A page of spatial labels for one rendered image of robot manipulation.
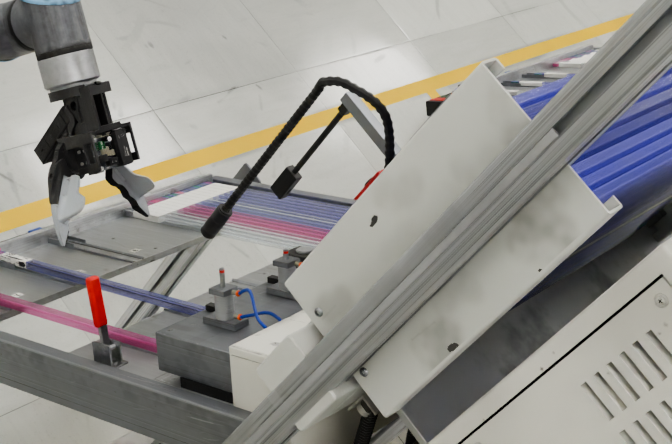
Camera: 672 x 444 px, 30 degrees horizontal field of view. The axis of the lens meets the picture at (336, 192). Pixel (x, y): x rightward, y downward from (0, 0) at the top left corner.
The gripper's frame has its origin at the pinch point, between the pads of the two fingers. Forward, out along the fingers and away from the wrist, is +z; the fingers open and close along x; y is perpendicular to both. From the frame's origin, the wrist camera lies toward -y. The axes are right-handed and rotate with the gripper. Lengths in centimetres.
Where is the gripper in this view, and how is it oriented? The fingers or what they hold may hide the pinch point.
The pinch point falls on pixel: (104, 232)
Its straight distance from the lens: 173.2
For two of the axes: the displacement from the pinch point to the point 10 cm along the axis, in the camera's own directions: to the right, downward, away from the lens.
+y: 7.4, -1.1, -6.6
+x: 6.2, -2.4, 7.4
